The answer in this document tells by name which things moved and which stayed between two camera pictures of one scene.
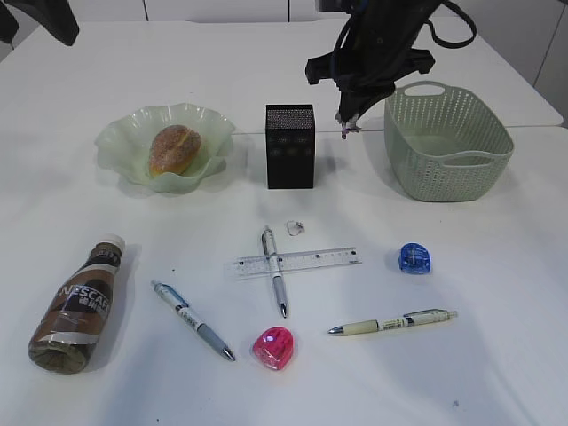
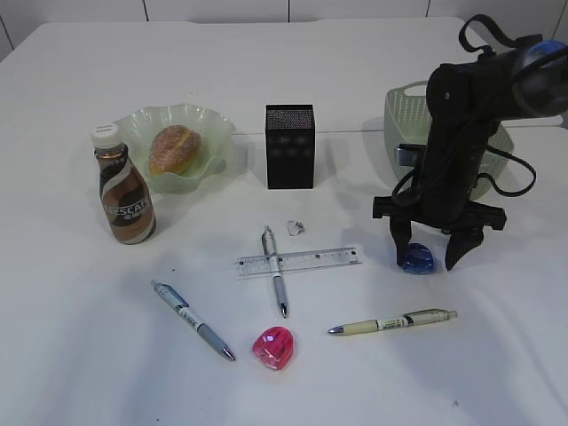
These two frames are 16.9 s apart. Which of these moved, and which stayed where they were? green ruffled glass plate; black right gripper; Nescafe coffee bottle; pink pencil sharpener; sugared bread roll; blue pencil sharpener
Moved: black right gripper; Nescafe coffee bottle
Stayed: blue pencil sharpener; pink pencil sharpener; sugared bread roll; green ruffled glass plate
